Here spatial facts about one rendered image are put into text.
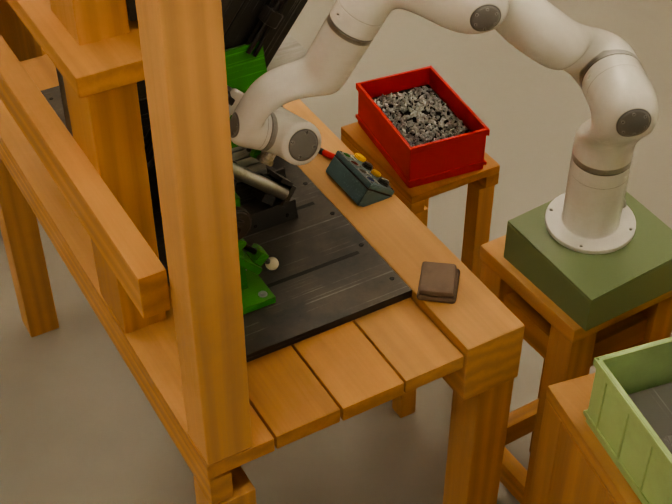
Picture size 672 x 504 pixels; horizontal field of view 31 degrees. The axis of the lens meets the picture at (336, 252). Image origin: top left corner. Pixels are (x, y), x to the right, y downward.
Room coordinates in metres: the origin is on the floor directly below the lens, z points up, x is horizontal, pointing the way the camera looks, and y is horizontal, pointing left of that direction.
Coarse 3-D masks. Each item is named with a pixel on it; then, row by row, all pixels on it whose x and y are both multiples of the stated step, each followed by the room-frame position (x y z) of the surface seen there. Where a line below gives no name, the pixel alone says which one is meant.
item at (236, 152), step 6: (234, 150) 2.09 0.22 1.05; (240, 150) 2.09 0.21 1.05; (246, 150) 2.10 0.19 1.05; (234, 156) 2.09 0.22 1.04; (240, 156) 2.09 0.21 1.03; (246, 156) 2.10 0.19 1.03; (240, 162) 2.09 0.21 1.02; (246, 162) 2.09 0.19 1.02; (252, 162) 2.10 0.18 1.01; (258, 162) 2.10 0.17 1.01; (252, 168) 2.10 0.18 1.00; (258, 168) 2.10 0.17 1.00; (264, 168) 2.11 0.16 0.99
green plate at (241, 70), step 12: (240, 48) 2.15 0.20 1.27; (228, 60) 2.13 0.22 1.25; (240, 60) 2.14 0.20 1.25; (252, 60) 2.15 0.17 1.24; (264, 60) 2.16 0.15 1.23; (228, 72) 2.12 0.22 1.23; (240, 72) 2.13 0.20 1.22; (252, 72) 2.14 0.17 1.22; (264, 72) 2.15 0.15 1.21; (228, 84) 2.11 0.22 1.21; (240, 84) 2.12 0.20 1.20
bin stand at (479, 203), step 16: (352, 128) 2.54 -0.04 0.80; (352, 144) 2.49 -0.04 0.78; (368, 144) 2.47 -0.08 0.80; (368, 160) 2.42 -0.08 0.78; (384, 160) 2.40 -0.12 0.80; (384, 176) 2.36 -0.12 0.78; (464, 176) 2.33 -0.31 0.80; (480, 176) 2.35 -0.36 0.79; (496, 176) 2.38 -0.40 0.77; (400, 192) 2.29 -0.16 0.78; (416, 192) 2.27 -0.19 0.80; (432, 192) 2.28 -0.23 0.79; (480, 192) 2.36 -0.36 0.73; (416, 208) 2.26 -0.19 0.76; (480, 208) 2.36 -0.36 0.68; (464, 224) 2.40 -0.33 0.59; (480, 224) 2.36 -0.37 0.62; (464, 240) 2.39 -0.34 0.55; (480, 240) 2.37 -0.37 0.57; (464, 256) 2.39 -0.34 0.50; (480, 272) 2.37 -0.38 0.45; (400, 400) 2.26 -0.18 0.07; (400, 416) 2.26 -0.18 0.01
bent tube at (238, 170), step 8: (232, 88) 2.06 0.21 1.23; (240, 168) 2.02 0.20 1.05; (240, 176) 2.02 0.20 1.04; (248, 176) 2.02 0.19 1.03; (256, 176) 2.03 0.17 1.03; (248, 184) 2.03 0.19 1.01; (256, 184) 2.03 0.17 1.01; (264, 184) 2.03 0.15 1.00; (272, 184) 2.04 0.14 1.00; (280, 184) 2.06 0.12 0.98; (272, 192) 2.04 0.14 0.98; (280, 192) 2.04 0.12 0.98; (288, 192) 2.05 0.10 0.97
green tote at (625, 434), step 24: (600, 360) 1.55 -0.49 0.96; (624, 360) 1.57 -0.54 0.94; (648, 360) 1.59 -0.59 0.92; (600, 384) 1.53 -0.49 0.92; (624, 384) 1.57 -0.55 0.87; (648, 384) 1.59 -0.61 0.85; (600, 408) 1.51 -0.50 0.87; (624, 408) 1.46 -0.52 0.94; (600, 432) 1.50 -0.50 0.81; (624, 432) 1.44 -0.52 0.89; (648, 432) 1.38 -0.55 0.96; (624, 456) 1.43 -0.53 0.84; (648, 456) 1.36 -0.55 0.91; (648, 480) 1.35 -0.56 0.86
